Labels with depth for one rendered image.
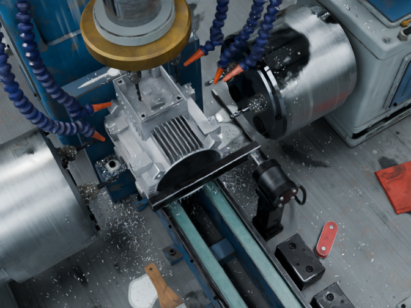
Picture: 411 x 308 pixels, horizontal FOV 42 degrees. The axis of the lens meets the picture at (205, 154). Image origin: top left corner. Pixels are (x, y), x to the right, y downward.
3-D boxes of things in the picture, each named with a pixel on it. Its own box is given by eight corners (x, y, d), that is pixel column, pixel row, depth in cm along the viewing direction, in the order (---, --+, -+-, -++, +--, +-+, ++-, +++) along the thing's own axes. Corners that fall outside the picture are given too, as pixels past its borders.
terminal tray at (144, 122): (117, 102, 109) (110, 80, 103) (161, 80, 112) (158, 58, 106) (144, 144, 104) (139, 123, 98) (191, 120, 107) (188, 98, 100)
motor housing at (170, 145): (112, 150, 121) (95, 101, 105) (183, 114, 126) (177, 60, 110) (153, 218, 112) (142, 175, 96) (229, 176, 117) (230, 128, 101)
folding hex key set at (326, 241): (326, 260, 119) (328, 257, 117) (313, 254, 120) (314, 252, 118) (338, 227, 123) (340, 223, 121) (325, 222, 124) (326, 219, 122)
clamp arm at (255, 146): (253, 145, 112) (147, 203, 105) (254, 137, 109) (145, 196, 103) (263, 156, 110) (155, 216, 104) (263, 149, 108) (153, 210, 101)
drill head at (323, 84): (189, 102, 129) (183, 28, 107) (325, 34, 139) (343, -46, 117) (247, 179, 117) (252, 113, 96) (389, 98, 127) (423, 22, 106)
